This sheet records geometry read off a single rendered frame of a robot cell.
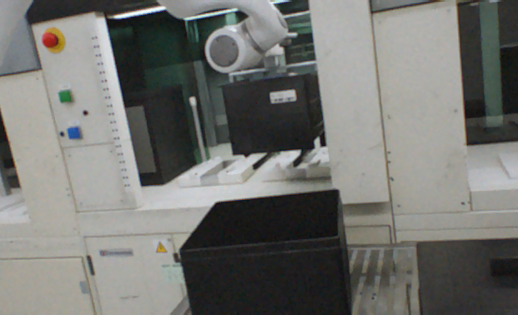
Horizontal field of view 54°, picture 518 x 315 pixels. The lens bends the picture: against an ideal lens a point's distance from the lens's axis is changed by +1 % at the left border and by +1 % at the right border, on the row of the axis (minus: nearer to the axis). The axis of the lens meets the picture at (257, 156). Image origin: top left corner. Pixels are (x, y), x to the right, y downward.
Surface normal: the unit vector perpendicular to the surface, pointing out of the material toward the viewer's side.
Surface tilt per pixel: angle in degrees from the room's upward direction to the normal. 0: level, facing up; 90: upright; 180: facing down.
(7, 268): 90
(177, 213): 90
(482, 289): 0
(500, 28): 90
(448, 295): 0
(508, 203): 90
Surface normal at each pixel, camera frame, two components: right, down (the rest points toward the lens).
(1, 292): -0.30, 0.24
